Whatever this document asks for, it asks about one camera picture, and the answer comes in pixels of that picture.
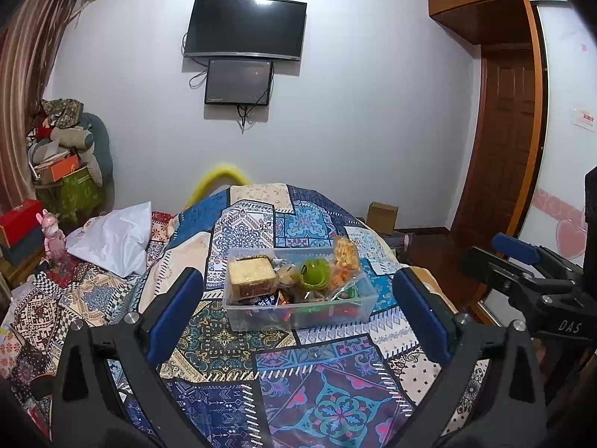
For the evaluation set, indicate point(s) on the pink plush toy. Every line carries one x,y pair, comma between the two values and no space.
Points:
52,238

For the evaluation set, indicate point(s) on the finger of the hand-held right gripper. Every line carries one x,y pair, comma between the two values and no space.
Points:
515,248
489,266

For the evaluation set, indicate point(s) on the pink slipper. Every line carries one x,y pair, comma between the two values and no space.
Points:
399,240

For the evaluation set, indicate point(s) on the wooden overhead cabinet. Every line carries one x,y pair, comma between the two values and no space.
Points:
480,0

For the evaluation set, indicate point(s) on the dark cloth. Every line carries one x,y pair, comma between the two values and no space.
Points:
39,385

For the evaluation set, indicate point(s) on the grey plush toy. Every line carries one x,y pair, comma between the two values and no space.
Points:
79,137

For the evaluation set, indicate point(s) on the bag of orange crispy snacks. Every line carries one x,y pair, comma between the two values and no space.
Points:
346,254

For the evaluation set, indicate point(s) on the brown wooden door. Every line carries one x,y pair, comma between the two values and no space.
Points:
503,149

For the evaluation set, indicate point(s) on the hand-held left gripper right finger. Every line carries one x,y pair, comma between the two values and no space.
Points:
424,315

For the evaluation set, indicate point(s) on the white pillow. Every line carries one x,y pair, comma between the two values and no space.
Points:
112,238

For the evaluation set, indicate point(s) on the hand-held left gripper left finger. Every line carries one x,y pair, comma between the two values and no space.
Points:
175,310

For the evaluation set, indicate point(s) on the orange box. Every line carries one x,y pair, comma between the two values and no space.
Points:
60,168

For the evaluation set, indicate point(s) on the purple label wafer roll packet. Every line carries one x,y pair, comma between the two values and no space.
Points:
247,275

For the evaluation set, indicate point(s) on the striped brown curtain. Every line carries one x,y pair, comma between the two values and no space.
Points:
28,79

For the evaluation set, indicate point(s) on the green round snack cup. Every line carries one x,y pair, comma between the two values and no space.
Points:
315,273

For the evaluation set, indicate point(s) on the red white door sticker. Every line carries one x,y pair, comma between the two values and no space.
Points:
585,117

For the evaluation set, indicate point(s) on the dark grey box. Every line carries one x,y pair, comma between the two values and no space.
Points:
21,249

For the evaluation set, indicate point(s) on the green patterned cloth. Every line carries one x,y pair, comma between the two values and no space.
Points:
74,193

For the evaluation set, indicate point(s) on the clear plastic container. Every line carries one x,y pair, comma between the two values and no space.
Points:
261,319

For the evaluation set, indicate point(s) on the cardboard box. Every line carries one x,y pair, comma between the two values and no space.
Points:
382,217

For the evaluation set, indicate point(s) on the red box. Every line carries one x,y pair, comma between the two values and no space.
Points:
18,221

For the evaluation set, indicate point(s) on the yellow hoop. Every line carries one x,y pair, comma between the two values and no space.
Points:
219,170

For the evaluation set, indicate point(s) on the red patchwork bedsheet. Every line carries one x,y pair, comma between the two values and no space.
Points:
56,298

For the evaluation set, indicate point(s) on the patterned cloth bag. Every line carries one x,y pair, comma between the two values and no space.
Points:
63,112

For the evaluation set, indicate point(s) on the white sliding door pink hearts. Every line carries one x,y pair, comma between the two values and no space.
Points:
564,158

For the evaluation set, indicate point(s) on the small black wall monitor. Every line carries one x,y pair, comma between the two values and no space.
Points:
238,81

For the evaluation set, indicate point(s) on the blue patchwork blanket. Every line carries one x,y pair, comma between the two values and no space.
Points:
298,382

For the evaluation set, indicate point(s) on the black wall television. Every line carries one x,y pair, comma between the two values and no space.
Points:
245,28

